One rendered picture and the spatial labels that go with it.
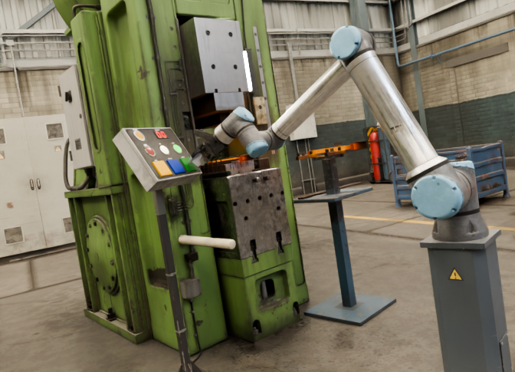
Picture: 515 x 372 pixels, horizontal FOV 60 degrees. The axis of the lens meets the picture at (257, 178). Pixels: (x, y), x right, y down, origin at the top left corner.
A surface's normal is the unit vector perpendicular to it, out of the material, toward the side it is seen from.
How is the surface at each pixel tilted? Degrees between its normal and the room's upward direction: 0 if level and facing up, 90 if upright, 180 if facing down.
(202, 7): 90
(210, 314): 90
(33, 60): 90
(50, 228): 90
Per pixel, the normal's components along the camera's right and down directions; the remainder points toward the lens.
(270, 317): 0.63, -0.07
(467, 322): -0.66, 0.14
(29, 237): 0.44, -0.02
